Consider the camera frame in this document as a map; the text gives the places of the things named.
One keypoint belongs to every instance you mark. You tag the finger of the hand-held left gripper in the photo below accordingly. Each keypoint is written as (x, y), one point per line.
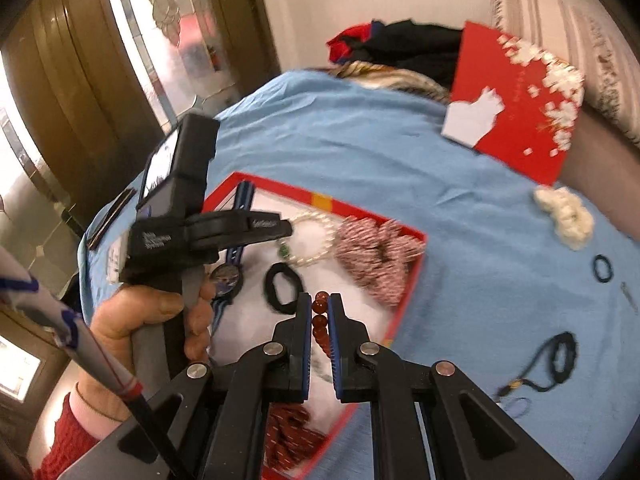
(250, 226)

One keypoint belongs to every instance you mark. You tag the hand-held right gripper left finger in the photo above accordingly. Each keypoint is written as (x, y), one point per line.
(303, 345)

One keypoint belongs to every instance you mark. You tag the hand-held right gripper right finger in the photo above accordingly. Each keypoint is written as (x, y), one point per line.
(339, 347)

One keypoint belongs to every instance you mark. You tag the red gift box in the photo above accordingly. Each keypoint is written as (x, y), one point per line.
(400, 310)

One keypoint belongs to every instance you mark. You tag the red white-dotted scrunchie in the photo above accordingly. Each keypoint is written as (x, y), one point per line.
(290, 435)

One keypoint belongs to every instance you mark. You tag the red plaid scrunchie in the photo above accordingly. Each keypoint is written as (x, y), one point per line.
(380, 260)

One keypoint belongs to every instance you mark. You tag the person's left forearm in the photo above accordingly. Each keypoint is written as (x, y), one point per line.
(70, 440)

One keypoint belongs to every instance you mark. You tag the person's left hand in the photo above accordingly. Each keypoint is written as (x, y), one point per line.
(120, 320)

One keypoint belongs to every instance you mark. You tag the dark flat object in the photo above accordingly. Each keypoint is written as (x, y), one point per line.
(107, 220)

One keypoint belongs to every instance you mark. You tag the blue blanket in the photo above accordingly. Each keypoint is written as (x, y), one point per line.
(350, 135)

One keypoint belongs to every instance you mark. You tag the wooden glass door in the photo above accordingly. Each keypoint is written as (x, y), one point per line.
(90, 85)

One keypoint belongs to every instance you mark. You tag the patterned scarf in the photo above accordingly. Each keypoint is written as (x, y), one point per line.
(395, 80)

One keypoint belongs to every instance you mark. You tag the dark clothes pile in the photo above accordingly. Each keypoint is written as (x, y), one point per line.
(400, 45)

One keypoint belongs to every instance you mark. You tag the cream dotted scrunchie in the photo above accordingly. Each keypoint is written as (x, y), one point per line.
(567, 217)

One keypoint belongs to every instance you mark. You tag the red box lid white cat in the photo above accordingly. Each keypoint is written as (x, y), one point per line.
(505, 125)

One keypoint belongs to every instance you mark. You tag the silver hair clip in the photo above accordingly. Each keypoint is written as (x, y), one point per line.
(626, 294)

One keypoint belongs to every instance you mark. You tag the brown sofa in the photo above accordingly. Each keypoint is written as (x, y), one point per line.
(605, 175)

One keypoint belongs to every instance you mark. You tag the striped floral pillow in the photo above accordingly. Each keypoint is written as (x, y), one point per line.
(590, 35)

